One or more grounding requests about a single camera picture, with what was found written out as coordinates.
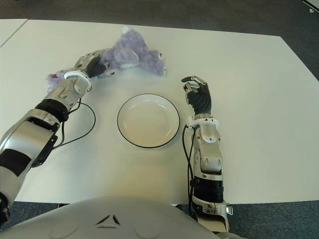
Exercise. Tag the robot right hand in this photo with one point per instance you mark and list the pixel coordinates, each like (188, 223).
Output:
(202, 99)

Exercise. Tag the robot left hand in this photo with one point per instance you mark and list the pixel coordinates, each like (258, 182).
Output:
(91, 64)

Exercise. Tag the purple plush bunny doll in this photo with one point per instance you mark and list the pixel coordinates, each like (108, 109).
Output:
(129, 49)

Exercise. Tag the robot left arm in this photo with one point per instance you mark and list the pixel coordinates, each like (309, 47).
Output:
(25, 139)

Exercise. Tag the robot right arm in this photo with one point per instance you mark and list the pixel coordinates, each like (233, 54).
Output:
(210, 154)

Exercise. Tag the white plate black rim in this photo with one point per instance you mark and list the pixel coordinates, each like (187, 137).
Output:
(147, 122)

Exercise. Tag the white floor object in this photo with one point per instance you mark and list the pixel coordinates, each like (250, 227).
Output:
(314, 1)

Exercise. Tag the grey robot torso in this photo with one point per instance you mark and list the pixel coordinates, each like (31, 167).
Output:
(112, 219)

